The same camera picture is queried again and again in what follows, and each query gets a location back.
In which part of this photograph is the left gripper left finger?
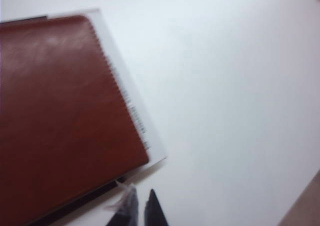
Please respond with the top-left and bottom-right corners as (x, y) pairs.
(104, 184), (140, 226)

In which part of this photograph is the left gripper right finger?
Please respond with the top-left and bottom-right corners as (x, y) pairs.
(144, 188), (170, 226)

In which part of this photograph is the red leather-bound book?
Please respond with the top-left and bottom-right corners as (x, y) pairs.
(0, 15), (151, 226)

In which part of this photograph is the black hardcover book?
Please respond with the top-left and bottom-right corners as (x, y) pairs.
(0, 7), (168, 226)

